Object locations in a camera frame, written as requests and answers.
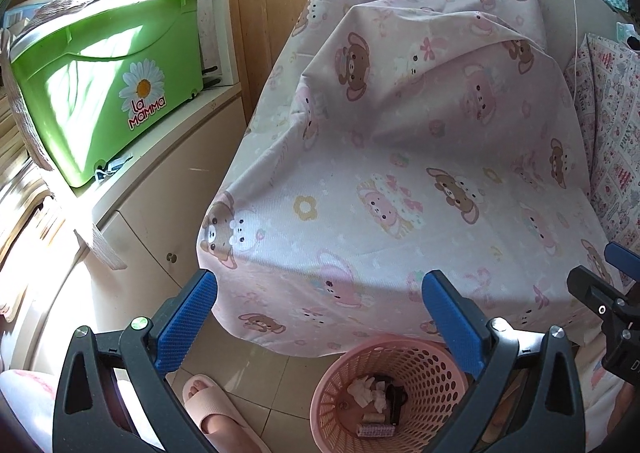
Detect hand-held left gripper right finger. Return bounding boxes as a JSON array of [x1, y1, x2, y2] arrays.
[[421, 270, 588, 453]]

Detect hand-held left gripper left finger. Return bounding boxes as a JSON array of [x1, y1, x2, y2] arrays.
[[52, 269, 221, 453]]

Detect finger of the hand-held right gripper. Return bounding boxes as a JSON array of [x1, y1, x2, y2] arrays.
[[567, 265, 632, 334], [604, 242, 640, 280]]

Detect black handled tool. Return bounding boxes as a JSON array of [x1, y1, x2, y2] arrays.
[[387, 384, 407, 426]]

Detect pink plastic basket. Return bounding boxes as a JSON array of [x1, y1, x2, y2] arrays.
[[310, 335, 471, 453]]

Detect pink checked tissue pack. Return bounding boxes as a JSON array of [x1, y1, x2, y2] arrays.
[[357, 424, 397, 440]]

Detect person's right leg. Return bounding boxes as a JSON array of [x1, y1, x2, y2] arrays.
[[575, 338, 640, 453]]

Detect person's leg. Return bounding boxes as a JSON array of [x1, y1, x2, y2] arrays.
[[575, 338, 640, 453], [0, 368, 271, 453]]

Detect pink slipper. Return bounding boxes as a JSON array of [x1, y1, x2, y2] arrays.
[[181, 374, 273, 453]]

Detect white cabinet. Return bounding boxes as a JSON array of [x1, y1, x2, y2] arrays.
[[65, 83, 251, 344]]

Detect patterned quilt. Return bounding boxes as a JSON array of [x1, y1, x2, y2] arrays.
[[565, 33, 640, 254]]

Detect blue face mask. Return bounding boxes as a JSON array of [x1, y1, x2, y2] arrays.
[[95, 156, 133, 179]]

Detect person's left leg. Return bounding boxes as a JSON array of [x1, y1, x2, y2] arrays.
[[0, 368, 271, 453]]

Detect pink printed bedsheet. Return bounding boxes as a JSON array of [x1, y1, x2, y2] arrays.
[[197, 0, 626, 359]]

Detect wooden slatted rack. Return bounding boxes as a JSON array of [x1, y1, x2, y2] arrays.
[[0, 98, 66, 314]]

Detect green plastic storage box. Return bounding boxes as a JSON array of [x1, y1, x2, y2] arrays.
[[10, 0, 208, 189]]

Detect black handle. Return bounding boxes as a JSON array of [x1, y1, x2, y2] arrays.
[[200, 64, 223, 90]]

